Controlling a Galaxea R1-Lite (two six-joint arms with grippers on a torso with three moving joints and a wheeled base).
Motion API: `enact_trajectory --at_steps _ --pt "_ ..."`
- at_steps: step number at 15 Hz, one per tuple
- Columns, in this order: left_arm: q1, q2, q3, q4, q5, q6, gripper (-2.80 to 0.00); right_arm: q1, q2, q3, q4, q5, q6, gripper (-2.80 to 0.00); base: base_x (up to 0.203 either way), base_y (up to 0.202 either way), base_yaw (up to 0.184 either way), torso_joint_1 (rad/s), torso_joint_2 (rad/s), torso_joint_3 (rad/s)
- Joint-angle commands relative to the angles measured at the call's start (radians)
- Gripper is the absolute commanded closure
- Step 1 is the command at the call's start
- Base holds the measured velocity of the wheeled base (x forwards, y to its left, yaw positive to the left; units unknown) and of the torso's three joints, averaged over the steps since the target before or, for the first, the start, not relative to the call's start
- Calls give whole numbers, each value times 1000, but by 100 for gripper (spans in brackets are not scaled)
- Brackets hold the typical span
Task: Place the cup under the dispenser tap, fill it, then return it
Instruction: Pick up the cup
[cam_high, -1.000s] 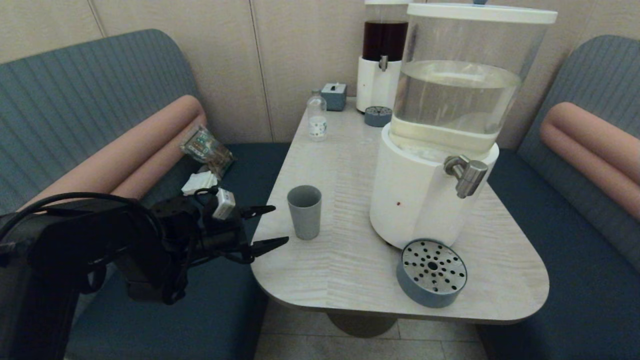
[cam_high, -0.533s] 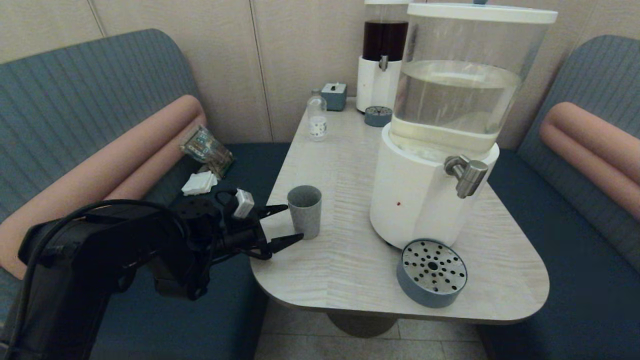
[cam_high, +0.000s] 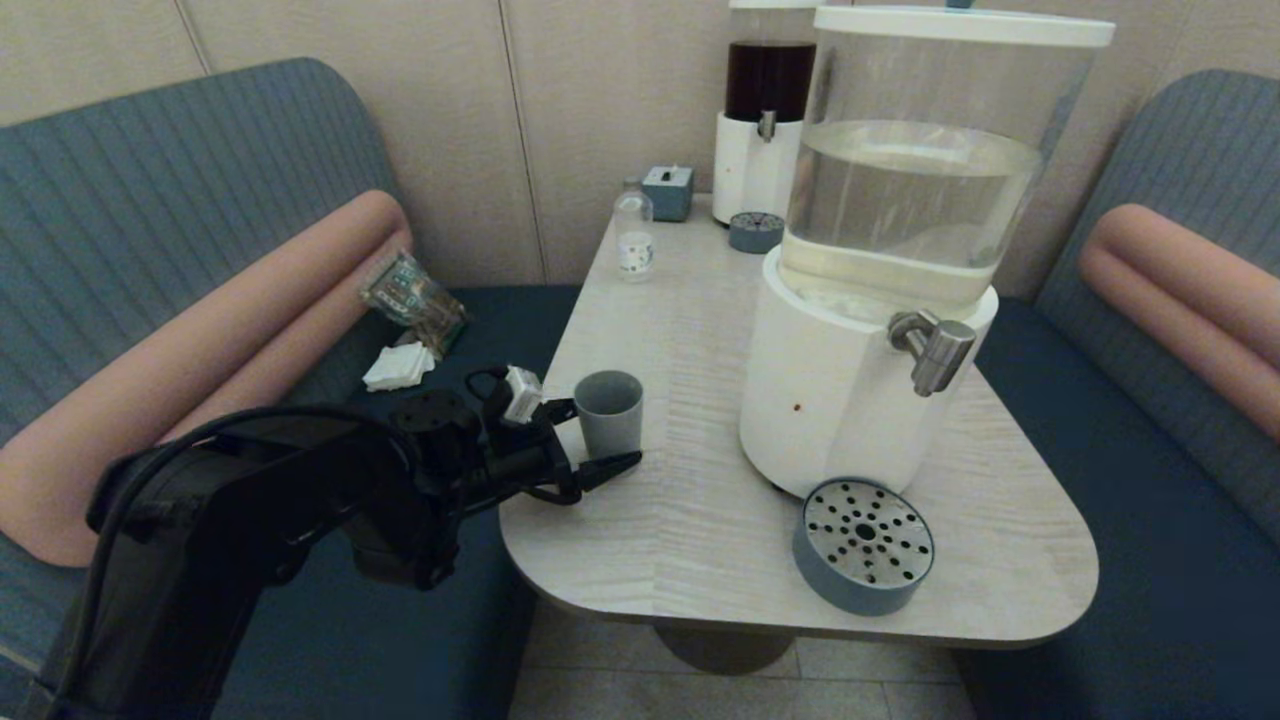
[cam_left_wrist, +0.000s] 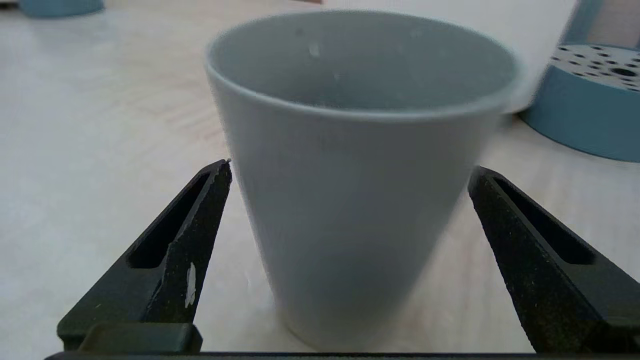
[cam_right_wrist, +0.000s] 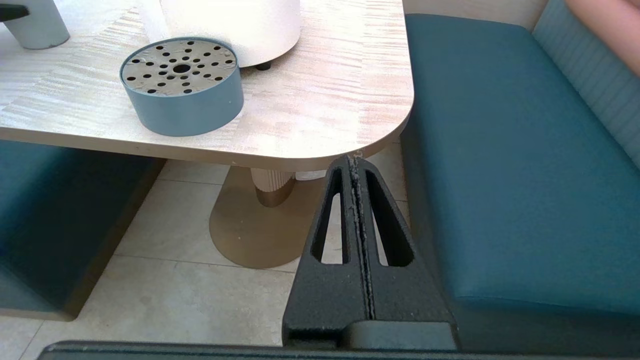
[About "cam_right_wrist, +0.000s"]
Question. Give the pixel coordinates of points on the clear water dispenser white base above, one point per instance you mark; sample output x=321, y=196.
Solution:
x=235, y=30

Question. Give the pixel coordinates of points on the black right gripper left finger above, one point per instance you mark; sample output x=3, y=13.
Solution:
x=325, y=300

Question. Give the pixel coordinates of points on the blue ribbed booth sofa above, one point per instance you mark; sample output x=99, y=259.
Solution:
x=500, y=175
x=45, y=225

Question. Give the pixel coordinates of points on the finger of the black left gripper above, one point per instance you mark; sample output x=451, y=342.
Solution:
x=12, y=12

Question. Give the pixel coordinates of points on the pink bolster cushion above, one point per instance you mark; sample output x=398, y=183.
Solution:
x=610, y=30

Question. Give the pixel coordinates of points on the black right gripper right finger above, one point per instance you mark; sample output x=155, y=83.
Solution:
x=410, y=295

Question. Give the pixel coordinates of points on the large blue steel drip tray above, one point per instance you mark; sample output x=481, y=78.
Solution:
x=185, y=105

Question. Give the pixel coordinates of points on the bronze table pedestal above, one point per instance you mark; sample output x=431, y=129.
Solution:
x=250, y=235

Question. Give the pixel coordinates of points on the grey plastic cup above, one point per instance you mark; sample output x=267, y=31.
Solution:
x=45, y=30

